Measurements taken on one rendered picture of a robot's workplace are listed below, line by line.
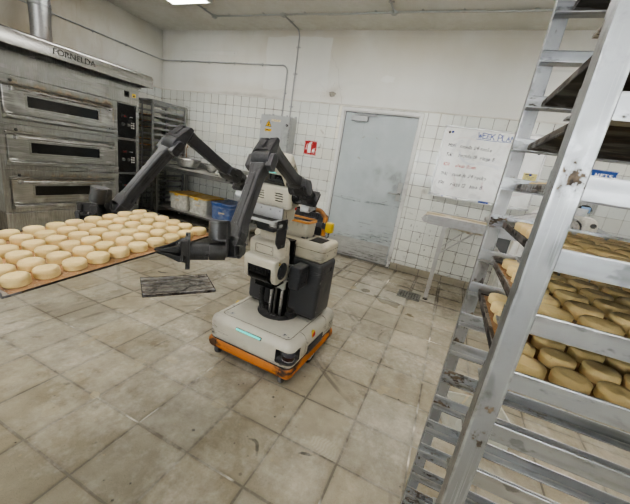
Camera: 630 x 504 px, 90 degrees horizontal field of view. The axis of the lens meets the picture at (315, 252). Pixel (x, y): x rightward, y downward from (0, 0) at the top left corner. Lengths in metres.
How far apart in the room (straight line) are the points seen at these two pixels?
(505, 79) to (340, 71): 2.01
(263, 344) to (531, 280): 1.67
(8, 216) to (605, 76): 4.52
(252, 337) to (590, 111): 1.83
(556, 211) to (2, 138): 4.38
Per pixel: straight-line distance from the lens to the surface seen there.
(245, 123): 5.53
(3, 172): 4.45
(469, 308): 0.96
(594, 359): 0.73
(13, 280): 0.91
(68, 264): 0.95
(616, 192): 0.50
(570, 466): 0.64
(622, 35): 0.49
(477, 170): 4.45
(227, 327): 2.10
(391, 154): 4.57
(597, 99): 0.47
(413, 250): 4.56
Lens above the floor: 1.30
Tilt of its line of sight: 16 degrees down
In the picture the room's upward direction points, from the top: 9 degrees clockwise
